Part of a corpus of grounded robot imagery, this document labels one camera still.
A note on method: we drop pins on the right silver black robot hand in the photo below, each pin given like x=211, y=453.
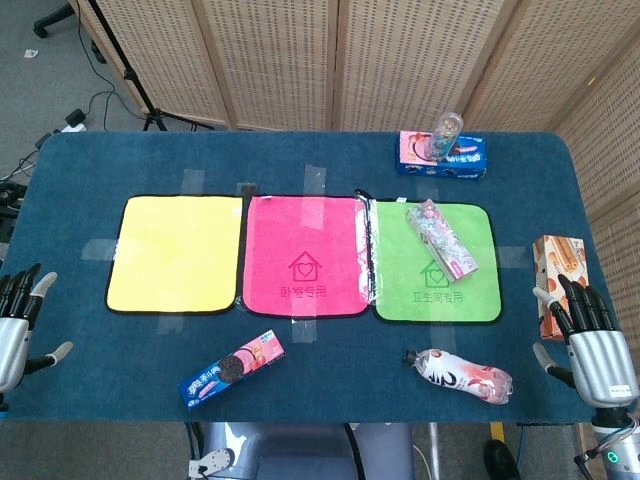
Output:
x=600, y=360

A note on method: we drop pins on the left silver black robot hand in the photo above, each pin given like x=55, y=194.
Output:
x=12, y=345

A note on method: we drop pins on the pink floral cardboard box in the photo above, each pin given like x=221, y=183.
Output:
x=442, y=240

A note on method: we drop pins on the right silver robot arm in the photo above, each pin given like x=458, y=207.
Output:
x=617, y=450

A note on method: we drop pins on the orange wafer roll box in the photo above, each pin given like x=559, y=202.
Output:
x=555, y=260

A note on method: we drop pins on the slim strawberry Oreo box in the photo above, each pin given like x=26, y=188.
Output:
x=230, y=370

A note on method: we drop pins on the wide blue Oreo box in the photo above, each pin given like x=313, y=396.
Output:
x=467, y=160

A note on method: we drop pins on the black rounded foot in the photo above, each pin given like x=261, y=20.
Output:
x=500, y=457

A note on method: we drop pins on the clear plastic drink bottle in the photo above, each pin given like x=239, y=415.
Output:
x=460, y=375

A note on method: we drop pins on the black floor device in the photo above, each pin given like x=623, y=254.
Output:
x=7, y=200

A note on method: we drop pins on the yellow microfibre cloth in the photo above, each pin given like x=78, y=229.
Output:
x=175, y=255

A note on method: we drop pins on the green microfibre cloth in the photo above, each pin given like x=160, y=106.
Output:
x=400, y=280

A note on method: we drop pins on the black power adapter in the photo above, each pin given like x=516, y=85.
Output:
x=75, y=117

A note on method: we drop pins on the long clear tape strip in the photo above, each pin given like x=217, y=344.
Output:
x=365, y=250

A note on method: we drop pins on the clear plastic snack jar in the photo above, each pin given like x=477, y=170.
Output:
x=445, y=135

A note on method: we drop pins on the blue felt table cover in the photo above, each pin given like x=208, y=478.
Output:
x=325, y=390

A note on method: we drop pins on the white paper scrap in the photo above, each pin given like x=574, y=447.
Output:
x=31, y=52

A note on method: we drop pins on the black tripod stand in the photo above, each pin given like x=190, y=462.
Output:
x=131, y=75

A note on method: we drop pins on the grey robot torso base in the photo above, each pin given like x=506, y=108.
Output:
x=300, y=450

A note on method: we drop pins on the pink microfibre cloth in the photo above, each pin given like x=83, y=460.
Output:
x=305, y=240

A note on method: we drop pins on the black office chair base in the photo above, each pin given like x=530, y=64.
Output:
x=52, y=17

